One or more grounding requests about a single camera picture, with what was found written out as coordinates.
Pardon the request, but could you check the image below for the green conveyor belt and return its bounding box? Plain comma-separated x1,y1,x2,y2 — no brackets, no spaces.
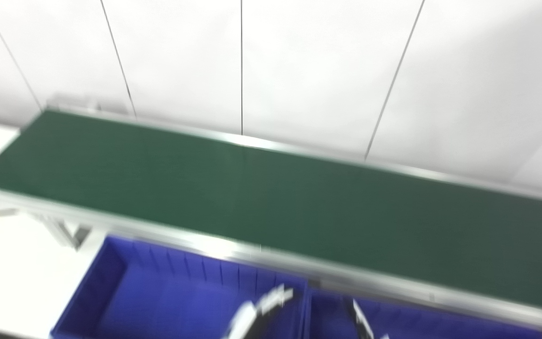
0,111,542,314
0,106,542,336

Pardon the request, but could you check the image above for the aluminium conveyor leg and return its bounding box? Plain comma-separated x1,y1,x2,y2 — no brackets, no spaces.
31,214,94,250

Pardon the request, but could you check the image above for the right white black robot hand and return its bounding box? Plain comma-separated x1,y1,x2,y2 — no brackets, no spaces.
346,299,390,339

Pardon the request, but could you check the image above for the blue plastic bin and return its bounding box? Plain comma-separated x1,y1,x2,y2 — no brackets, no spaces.
302,287,542,339
50,235,309,339

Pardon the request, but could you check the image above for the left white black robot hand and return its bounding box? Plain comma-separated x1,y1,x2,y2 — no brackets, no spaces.
224,285,295,339

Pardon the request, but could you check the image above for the grey conveyor motor housing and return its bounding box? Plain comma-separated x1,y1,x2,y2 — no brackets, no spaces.
48,94,102,114

